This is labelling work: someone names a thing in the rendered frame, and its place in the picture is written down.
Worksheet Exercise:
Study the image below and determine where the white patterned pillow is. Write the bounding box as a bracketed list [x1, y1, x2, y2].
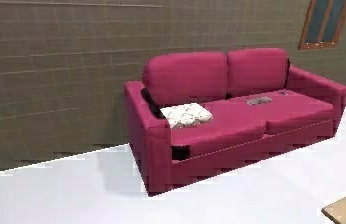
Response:
[159, 102, 214, 131]

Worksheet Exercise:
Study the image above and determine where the crimson two-seat sofa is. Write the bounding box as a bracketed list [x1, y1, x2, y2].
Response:
[124, 47, 346, 196]

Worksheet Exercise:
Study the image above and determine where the grey flat remote control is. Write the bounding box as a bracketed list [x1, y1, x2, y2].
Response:
[245, 95, 274, 106]

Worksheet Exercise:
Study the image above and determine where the brown framed window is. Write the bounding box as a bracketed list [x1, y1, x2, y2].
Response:
[297, 0, 346, 51]

